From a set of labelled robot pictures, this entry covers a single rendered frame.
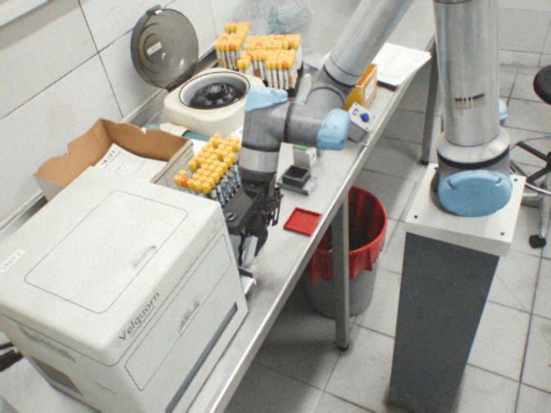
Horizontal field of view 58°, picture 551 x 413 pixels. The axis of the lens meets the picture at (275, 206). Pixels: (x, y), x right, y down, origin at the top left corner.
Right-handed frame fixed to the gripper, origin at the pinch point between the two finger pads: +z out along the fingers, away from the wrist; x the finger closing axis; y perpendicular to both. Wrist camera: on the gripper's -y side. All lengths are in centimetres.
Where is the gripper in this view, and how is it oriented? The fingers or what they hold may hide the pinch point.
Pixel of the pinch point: (240, 268)
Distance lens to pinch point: 99.4
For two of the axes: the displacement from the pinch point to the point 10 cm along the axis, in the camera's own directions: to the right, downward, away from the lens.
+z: -1.3, 9.5, 2.9
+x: -8.9, -2.4, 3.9
